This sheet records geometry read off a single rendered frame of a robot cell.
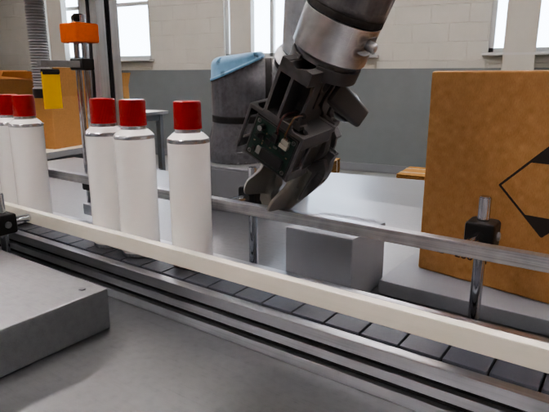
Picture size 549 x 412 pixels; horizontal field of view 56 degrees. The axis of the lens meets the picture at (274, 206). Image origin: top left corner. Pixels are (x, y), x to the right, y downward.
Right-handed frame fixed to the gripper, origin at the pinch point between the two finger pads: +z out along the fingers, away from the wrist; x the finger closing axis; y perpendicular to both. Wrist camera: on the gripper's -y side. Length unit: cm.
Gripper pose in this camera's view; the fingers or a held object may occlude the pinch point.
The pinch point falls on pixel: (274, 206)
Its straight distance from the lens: 63.5
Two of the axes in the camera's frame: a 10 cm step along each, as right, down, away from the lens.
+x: 7.4, 5.7, -3.5
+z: -3.2, 7.6, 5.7
